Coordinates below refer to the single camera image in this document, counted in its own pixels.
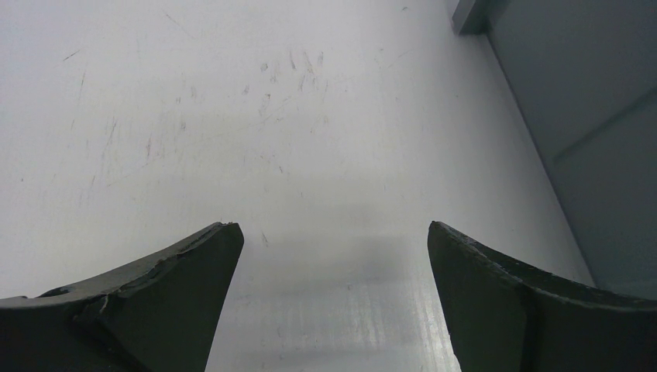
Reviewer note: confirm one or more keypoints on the grey plastic bin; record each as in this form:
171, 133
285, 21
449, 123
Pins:
583, 74

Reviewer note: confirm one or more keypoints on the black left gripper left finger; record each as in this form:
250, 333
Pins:
157, 313

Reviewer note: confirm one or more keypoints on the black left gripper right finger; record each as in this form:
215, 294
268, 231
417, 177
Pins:
506, 315

